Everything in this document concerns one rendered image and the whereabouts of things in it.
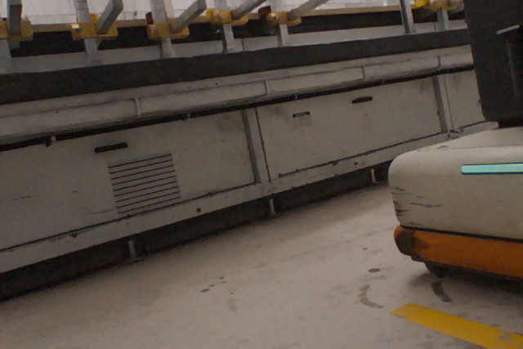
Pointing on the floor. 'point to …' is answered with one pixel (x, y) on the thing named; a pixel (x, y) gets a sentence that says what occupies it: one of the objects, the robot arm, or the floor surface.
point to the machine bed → (210, 150)
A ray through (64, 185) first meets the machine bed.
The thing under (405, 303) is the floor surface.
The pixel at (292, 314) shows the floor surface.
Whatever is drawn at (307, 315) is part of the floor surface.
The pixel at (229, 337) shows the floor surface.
